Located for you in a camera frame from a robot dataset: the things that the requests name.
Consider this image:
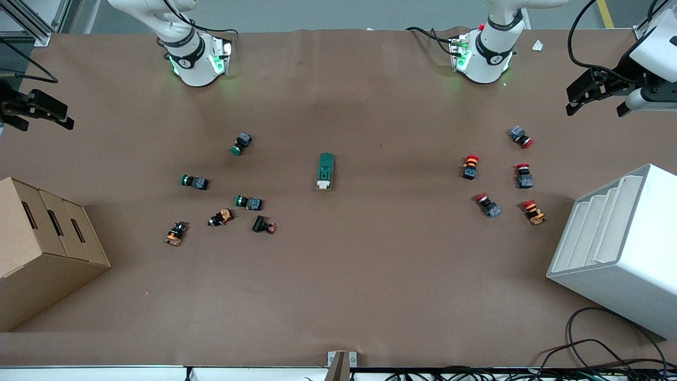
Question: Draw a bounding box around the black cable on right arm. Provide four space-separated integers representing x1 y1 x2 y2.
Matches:
161 0 240 39

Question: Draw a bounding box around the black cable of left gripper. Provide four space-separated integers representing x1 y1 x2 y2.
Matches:
568 0 638 83

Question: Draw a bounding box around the red push button blue body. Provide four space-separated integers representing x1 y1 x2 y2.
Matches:
515 164 535 190
508 125 535 149
474 193 502 219

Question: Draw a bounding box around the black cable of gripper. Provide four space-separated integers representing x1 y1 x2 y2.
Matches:
0 36 59 85
568 0 638 83

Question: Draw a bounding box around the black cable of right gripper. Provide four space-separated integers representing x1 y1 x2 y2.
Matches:
0 36 59 85

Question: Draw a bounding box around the aluminium frame profile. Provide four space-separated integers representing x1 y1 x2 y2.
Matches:
0 0 73 47

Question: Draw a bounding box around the black switch with red knob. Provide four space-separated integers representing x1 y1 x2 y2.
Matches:
251 214 277 235

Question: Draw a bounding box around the black push button orange body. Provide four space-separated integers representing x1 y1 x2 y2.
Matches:
207 208 234 228
163 221 189 248

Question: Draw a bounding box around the black looped floor cable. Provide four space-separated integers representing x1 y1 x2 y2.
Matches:
539 307 668 371

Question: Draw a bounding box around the red emergency button black body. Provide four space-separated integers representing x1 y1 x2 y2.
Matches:
461 155 481 181

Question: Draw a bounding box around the white table edge rail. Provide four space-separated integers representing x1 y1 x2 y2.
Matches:
0 365 677 381

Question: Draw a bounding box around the red emergency button orange body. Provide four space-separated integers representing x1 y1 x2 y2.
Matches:
522 199 547 226

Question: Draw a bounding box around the green load switch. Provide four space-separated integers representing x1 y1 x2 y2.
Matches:
316 152 336 192

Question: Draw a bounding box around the brown cardboard box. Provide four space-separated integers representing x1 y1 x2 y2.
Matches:
0 177 112 333

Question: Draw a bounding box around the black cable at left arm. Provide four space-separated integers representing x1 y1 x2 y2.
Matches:
405 26 462 57

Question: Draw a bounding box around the metal bracket on table edge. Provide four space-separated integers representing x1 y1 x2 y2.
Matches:
326 350 358 381

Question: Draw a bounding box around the brown paper table cover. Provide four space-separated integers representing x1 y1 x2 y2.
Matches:
0 26 677 367

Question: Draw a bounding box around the black cable bundle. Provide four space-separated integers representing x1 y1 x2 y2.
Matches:
383 356 677 381

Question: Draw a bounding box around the white plastic sorting bin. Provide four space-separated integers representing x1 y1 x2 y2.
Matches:
546 164 677 340

